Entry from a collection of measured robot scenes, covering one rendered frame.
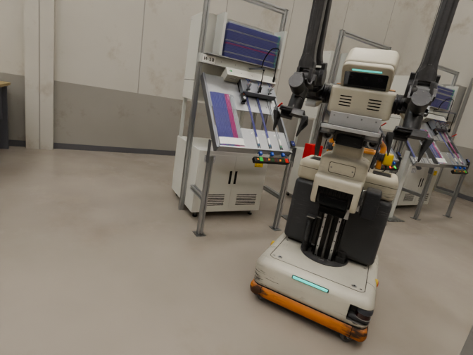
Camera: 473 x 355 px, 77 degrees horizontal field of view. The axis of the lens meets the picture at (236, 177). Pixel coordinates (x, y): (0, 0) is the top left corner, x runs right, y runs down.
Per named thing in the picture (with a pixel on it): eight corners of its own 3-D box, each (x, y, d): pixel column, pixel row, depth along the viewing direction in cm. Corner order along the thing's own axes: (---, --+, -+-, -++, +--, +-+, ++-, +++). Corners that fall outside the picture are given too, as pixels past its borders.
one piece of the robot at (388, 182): (289, 239, 217) (316, 124, 195) (369, 268, 195) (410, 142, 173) (274, 258, 187) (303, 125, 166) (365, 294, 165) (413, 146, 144)
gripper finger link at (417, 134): (429, 160, 98) (435, 134, 100) (405, 156, 101) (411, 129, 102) (422, 165, 105) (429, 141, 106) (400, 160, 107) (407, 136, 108)
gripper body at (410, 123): (427, 136, 100) (433, 116, 101) (394, 130, 104) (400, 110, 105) (421, 143, 106) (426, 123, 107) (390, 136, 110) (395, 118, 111)
